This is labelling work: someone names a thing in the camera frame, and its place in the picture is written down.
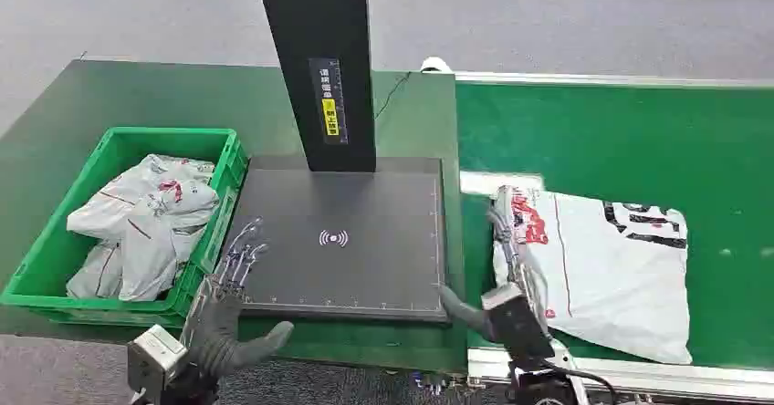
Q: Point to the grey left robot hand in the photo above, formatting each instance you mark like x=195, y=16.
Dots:
x=219, y=330

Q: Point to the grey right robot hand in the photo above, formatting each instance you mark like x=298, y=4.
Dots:
x=519, y=328

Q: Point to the white parcel with black print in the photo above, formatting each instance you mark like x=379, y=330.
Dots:
x=617, y=275

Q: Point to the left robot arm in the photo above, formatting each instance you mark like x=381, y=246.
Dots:
x=187, y=390

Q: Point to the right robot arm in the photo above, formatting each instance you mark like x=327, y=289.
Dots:
x=544, y=385

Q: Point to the green plastic crate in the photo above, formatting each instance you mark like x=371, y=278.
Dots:
x=208, y=251

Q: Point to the grey crumpled parcel bag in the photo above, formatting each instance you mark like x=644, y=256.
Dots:
x=181, y=209
x=142, y=263

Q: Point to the grey parcel with dark stripe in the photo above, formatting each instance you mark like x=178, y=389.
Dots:
x=106, y=212

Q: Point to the grey parcel with red print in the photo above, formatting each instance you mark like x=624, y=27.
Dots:
x=162, y=175

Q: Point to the green conveyor belt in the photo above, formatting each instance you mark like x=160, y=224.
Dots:
x=635, y=142

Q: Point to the black and yellow column label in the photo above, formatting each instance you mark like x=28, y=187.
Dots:
x=329, y=101

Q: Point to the white round object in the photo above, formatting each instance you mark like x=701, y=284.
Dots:
x=435, y=64

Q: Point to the black scanner column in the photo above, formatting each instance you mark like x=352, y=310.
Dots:
x=320, y=27

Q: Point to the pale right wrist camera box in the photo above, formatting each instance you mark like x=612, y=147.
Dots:
x=502, y=296

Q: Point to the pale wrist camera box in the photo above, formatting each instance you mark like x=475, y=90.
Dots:
x=152, y=354
x=502, y=296

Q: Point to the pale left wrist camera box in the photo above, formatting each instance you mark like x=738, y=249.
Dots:
x=152, y=354

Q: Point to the black scanner base plate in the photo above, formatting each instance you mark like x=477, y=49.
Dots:
x=351, y=245

